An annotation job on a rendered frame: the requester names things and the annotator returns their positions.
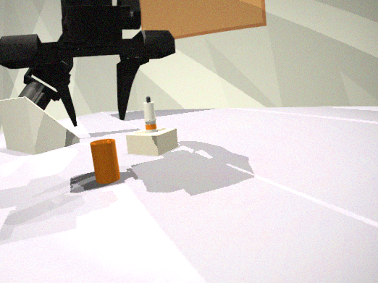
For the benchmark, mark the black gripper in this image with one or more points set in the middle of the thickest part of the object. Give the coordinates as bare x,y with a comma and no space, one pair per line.
26,51

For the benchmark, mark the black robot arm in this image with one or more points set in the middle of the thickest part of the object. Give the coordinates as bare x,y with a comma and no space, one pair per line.
79,25

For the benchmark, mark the white marker with orange band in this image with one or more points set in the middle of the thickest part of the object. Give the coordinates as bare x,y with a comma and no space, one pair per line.
149,115

